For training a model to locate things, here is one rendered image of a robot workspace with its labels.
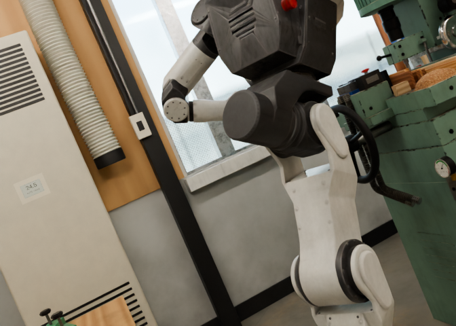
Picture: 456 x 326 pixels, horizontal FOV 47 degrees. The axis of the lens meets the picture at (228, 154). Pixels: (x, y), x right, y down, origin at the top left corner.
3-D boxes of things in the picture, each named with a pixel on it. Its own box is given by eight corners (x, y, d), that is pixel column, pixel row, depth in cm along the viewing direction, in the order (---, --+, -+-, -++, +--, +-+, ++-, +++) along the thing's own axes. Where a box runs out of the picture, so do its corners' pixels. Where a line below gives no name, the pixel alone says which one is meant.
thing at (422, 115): (359, 134, 205) (355, 124, 205) (402, 113, 211) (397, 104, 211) (427, 120, 167) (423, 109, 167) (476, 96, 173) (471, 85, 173)
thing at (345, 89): (339, 99, 192) (334, 85, 192) (364, 88, 195) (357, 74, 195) (358, 92, 179) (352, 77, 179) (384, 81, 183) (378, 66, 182)
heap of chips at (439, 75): (410, 92, 170) (406, 81, 170) (443, 77, 174) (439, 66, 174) (429, 87, 161) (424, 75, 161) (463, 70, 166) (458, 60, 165)
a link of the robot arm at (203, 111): (226, 128, 163) (163, 130, 162) (224, 115, 172) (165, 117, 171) (227, 95, 158) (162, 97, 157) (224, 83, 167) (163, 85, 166)
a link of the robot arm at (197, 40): (191, 46, 149) (221, 7, 145) (181, 31, 155) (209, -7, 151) (220, 63, 157) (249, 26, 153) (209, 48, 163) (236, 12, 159)
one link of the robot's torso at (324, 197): (359, 310, 112) (305, 101, 118) (295, 314, 124) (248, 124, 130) (393, 292, 123) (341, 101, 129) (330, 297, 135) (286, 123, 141)
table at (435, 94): (319, 137, 215) (313, 123, 215) (378, 109, 224) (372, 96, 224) (412, 117, 158) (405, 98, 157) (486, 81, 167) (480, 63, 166)
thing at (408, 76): (377, 99, 198) (371, 83, 198) (380, 98, 198) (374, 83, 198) (414, 88, 177) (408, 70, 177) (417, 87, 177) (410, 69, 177)
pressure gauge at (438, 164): (440, 183, 163) (430, 159, 163) (449, 178, 165) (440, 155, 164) (454, 183, 157) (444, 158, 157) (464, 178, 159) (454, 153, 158)
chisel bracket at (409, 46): (390, 70, 192) (381, 48, 191) (419, 57, 196) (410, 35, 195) (402, 65, 185) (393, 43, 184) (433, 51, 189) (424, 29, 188)
